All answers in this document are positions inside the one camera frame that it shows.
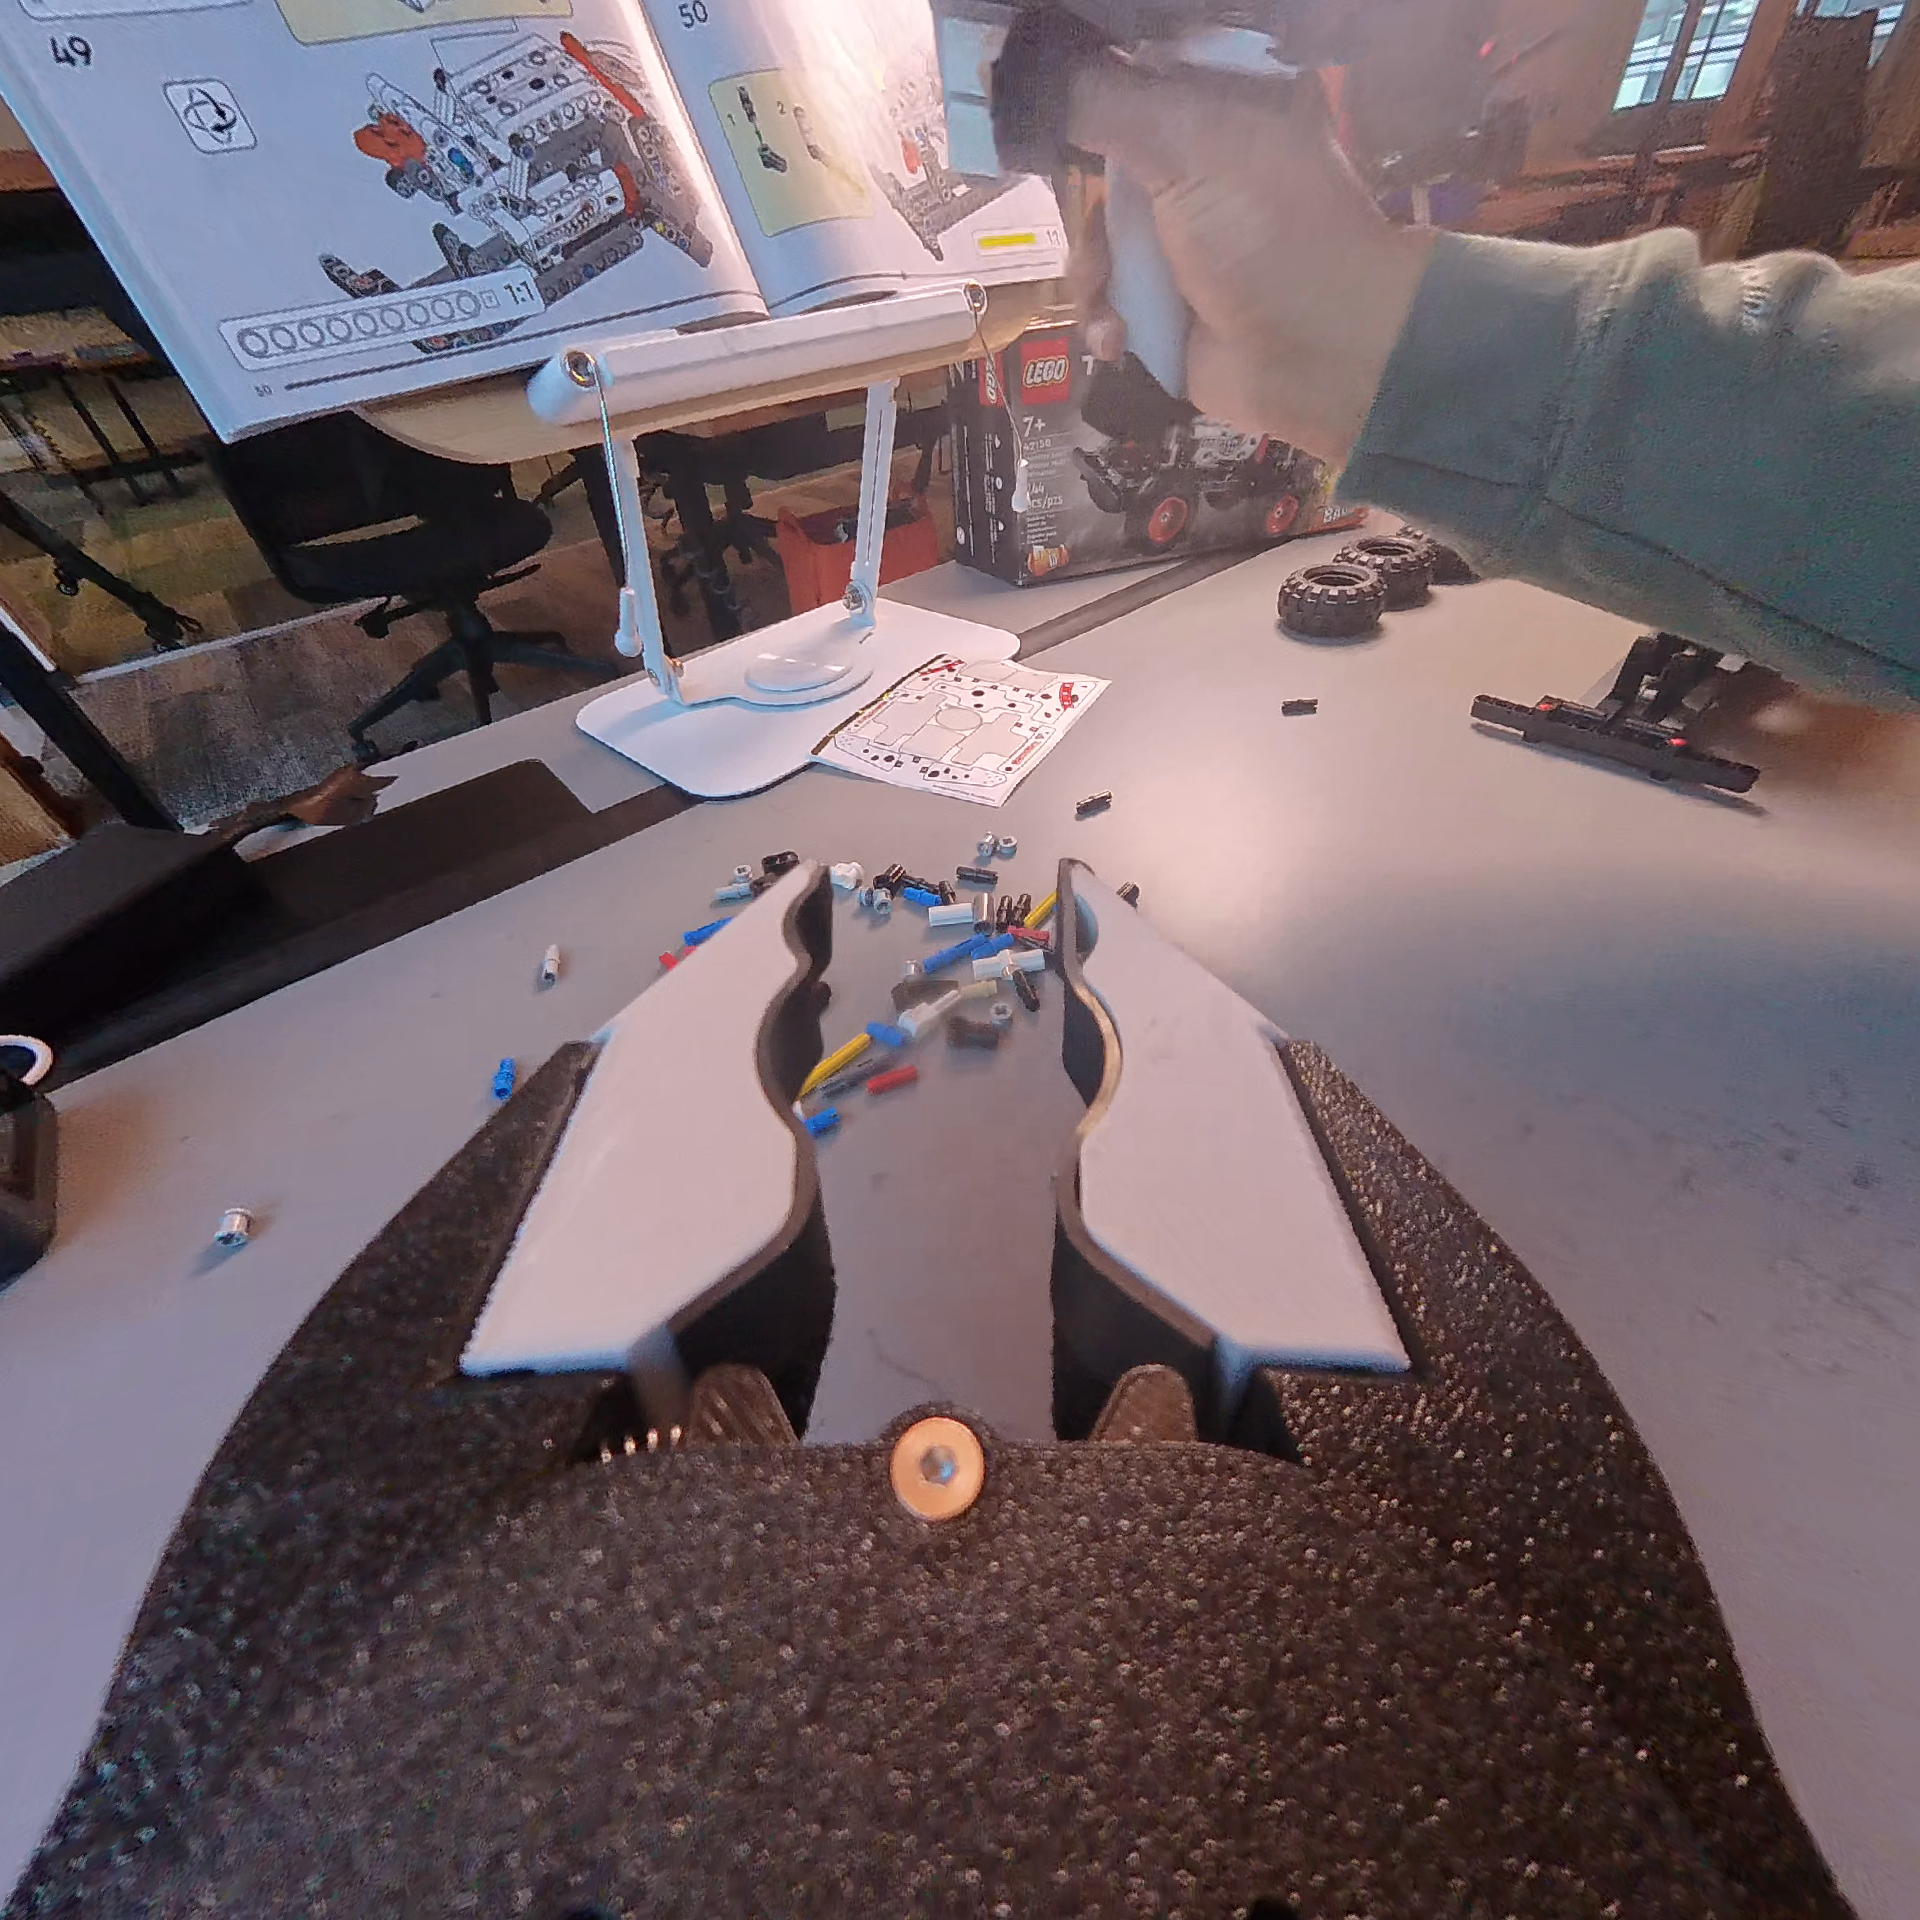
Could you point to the small black device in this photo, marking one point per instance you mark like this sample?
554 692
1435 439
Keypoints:
24 1156

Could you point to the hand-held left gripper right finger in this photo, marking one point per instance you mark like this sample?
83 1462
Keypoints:
1231 1201

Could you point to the sticker sheet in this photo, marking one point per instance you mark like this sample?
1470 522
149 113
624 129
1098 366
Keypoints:
961 731

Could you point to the white book stand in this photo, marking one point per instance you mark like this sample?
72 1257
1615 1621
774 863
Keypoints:
751 706

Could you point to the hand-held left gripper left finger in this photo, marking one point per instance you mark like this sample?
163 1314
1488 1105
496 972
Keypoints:
647 1201

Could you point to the black office chair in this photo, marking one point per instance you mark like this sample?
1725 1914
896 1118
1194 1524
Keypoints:
390 541

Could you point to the brick-built truck model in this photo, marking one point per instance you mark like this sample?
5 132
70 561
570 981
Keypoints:
1621 721

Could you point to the building instruction booklet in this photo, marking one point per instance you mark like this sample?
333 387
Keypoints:
390 180

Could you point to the person's right forearm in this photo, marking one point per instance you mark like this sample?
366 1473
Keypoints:
1681 451

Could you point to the black toy set box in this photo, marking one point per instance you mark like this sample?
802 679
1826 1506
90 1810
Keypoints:
1140 481

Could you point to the person's right hand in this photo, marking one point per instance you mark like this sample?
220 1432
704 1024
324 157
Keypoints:
1291 271

